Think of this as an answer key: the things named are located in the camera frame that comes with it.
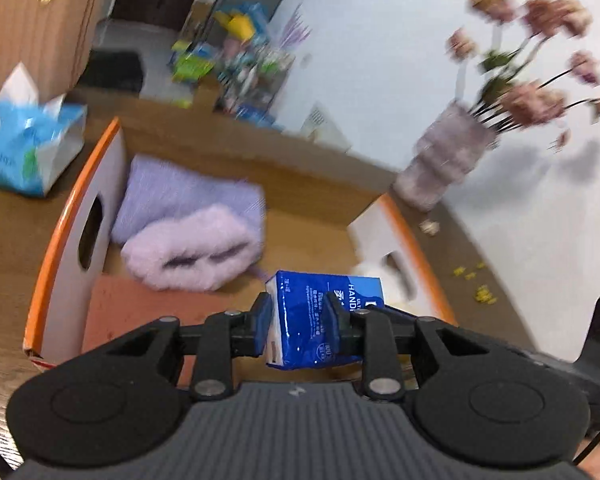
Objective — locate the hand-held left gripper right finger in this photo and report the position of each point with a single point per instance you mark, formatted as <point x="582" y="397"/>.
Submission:
<point x="337" y="327"/>

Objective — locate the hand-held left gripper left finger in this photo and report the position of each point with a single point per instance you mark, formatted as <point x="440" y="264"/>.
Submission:
<point x="261" y="325"/>

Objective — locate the blue pocket tissue packet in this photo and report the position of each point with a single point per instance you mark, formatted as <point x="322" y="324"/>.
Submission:
<point x="305" y="310"/>

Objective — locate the lilac fluffy soft item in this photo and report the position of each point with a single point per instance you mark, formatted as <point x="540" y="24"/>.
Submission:
<point x="190" y="250"/>

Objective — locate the red cardboard box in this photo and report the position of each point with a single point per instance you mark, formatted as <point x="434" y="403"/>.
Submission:
<point x="305" y="215"/>

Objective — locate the purple linen pouch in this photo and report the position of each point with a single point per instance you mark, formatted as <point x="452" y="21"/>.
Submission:
<point x="180" y="185"/>

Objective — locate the blue soft tissue pack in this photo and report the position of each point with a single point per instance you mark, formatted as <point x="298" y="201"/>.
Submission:
<point x="25" y="150"/>

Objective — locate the scattered yellow flower bits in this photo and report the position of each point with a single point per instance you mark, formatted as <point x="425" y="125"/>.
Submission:
<point x="480" y="290"/>

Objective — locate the fallen pink petal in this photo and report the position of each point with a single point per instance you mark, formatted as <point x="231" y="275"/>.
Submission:
<point x="429" y="226"/>

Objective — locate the pink ceramic vase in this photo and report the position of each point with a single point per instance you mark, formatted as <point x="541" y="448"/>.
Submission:
<point x="445" y="160"/>

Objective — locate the dried pink roses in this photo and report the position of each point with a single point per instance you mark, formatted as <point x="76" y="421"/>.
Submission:
<point x="535" y="100"/>

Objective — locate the yellow watering can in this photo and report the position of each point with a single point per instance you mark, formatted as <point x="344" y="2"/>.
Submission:
<point x="237" y="26"/>

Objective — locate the peach suitcase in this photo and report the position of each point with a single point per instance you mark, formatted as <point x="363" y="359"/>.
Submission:
<point x="40" y="25"/>

